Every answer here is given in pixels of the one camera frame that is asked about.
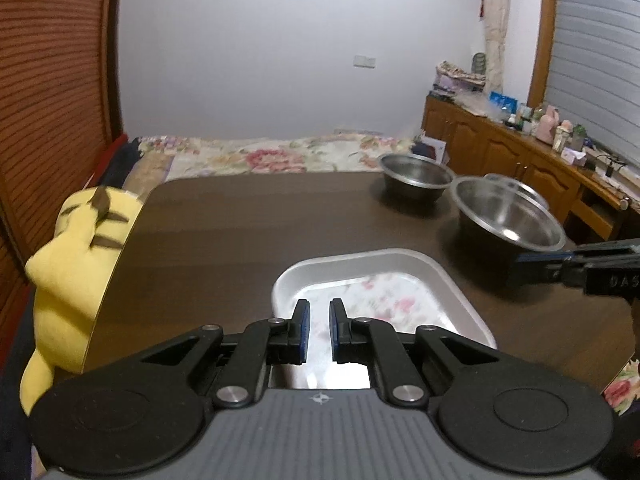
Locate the white tissue box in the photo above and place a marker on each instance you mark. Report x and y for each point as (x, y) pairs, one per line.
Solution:
(575, 156)

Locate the yellow plush toy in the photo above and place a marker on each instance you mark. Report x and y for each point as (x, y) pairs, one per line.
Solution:
(75, 270)

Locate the clear plastic bag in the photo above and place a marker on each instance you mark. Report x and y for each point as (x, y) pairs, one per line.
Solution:
(475, 105)

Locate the white wall switch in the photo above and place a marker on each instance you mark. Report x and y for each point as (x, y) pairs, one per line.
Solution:
(364, 61)

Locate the beige lidded cup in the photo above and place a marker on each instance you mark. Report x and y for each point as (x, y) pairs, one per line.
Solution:
(561, 137)

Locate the wooden louvered wardrobe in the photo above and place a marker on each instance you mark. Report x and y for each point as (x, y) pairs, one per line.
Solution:
(50, 85)

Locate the large steel bowl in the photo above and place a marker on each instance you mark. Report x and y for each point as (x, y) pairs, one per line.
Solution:
(505, 220)

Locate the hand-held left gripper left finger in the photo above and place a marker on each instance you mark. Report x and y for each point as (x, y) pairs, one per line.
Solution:
(301, 332)

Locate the blue carton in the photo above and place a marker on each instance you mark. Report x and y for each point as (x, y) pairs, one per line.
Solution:
(504, 102)

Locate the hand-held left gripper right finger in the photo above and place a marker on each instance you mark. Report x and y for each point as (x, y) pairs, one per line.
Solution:
(334, 332)

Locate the white floral square plate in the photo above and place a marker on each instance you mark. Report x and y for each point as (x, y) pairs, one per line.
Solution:
(380, 285)

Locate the dark red-edged quilt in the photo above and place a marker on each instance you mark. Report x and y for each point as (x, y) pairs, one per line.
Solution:
(117, 165)

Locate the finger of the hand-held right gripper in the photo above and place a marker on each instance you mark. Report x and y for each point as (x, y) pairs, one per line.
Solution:
(542, 258)

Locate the pink thermos bottle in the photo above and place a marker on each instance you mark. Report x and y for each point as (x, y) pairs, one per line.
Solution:
(547, 124)

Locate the wooden sideboard cabinet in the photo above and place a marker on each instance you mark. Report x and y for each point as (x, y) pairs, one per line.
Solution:
(480, 140)

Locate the stack of folded cloths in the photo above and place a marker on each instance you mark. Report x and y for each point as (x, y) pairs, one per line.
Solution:
(457, 77)

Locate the cream patterned curtain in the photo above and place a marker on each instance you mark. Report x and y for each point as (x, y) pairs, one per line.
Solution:
(495, 35)

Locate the small steel bowl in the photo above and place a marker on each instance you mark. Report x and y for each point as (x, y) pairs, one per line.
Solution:
(415, 177)
(525, 187)

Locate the black power adapter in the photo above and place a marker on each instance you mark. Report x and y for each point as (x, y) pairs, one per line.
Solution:
(607, 166)

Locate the wooden window frame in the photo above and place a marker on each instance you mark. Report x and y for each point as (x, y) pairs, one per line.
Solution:
(542, 35)

